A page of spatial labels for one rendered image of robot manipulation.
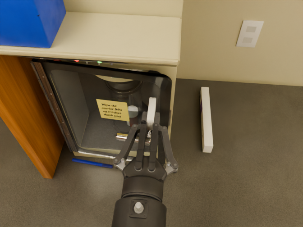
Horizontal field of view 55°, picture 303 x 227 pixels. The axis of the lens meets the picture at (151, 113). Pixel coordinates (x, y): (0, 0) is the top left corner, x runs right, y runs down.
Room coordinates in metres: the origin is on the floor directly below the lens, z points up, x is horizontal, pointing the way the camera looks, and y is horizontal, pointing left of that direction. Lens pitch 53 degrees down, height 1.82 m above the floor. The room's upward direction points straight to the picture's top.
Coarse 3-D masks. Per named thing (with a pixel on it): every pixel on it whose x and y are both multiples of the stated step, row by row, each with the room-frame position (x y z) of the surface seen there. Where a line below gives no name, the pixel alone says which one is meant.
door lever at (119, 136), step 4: (148, 132) 0.40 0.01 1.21; (116, 136) 0.39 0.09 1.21; (120, 136) 0.39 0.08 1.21; (124, 136) 0.39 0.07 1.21; (148, 136) 0.39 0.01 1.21; (120, 140) 0.39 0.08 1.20; (124, 140) 0.38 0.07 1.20; (136, 140) 0.38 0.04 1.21; (148, 140) 0.38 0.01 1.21; (148, 144) 0.37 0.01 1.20
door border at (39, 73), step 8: (40, 64) 0.47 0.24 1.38; (40, 72) 0.47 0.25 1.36; (144, 72) 0.43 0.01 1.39; (48, 88) 0.47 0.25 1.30; (48, 96) 0.47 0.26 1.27; (56, 104) 0.47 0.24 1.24; (56, 112) 0.47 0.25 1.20; (64, 120) 0.47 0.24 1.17; (64, 128) 0.47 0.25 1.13; (64, 136) 0.47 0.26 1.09; (72, 144) 0.47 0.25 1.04
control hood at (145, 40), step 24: (72, 24) 0.43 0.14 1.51; (96, 24) 0.43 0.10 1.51; (120, 24) 0.43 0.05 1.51; (144, 24) 0.43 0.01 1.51; (168, 24) 0.43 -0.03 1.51; (0, 48) 0.37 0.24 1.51; (24, 48) 0.37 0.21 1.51; (48, 48) 0.37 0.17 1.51; (72, 48) 0.37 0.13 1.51; (96, 48) 0.37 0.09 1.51; (120, 48) 0.37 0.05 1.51; (144, 48) 0.37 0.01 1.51; (168, 48) 0.37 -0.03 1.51
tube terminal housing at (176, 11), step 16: (64, 0) 0.47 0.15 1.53; (80, 0) 0.47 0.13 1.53; (96, 0) 0.47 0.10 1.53; (112, 0) 0.46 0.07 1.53; (128, 0) 0.46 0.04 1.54; (144, 0) 0.46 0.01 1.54; (160, 0) 0.46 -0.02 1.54; (176, 0) 0.45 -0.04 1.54; (160, 16) 0.46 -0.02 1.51; (176, 16) 0.45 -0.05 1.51; (96, 64) 0.47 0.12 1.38; (128, 64) 0.46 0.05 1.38
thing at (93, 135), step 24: (48, 72) 0.46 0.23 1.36; (72, 72) 0.45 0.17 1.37; (96, 72) 0.44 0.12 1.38; (120, 72) 0.43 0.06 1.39; (72, 96) 0.46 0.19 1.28; (96, 96) 0.45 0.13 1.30; (120, 96) 0.43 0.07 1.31; (144, 96) 0.42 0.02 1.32; (168, 96) 0.42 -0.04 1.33; (72, 120) 0.46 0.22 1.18; (96, 120) 0.45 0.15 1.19; (120, 120) 0.44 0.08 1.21; (168, 120) 0.41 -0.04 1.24; (96, 144) 0.45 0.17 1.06; (120, 144) 0.44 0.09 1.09
